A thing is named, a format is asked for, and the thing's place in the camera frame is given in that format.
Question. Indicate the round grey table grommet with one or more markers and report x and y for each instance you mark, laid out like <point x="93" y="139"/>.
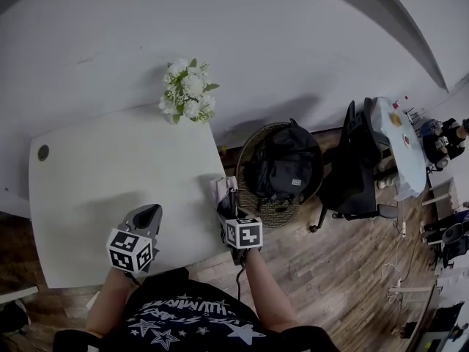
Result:
<point x="43" y="152"/>

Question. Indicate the person's left forearm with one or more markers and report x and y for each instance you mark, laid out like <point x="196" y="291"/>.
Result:
<point x="110" y="299"/>

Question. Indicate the white table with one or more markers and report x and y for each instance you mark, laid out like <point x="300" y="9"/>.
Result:
<point x="110" y="167"/>

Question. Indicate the black star print t-shirt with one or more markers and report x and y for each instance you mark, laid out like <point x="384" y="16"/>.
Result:
<point x="190" y="317"/>

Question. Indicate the white flower bouquet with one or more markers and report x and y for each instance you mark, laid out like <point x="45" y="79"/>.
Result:
<point x="188" y="90"/>

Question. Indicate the yellow plate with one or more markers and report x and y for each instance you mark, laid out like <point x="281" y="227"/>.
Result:
<point x="395" y="119"/>

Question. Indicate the white power strip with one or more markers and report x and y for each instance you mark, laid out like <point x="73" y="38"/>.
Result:
<point x="410" y="289"/>

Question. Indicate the red and white dish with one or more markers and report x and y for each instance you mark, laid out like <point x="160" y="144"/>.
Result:
<point x="407" y="139"/>

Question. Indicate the round wicker basket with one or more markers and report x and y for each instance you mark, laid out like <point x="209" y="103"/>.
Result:
<point x="271" y="215"/>

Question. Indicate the person's right forearm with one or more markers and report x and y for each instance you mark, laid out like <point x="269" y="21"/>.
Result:
<point x="269" y="292"/>

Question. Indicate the black office chair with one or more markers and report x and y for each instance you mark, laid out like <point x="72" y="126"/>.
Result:
<point x="357" y="167"/>

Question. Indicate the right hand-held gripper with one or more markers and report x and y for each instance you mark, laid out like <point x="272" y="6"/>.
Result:
<point x="243" y="233"/>

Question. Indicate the table with light blue cloth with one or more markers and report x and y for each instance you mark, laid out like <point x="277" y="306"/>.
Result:
<point x="406" y="160"/>

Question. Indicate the white drawer cabinet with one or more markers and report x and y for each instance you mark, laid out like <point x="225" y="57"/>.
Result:
<point x="443" y="196"/>

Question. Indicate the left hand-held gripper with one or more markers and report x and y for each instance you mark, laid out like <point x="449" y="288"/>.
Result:
<point x="129" y="249"/>

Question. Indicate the black backpack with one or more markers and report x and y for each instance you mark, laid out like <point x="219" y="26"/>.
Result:
<point x="284" y="163"/>

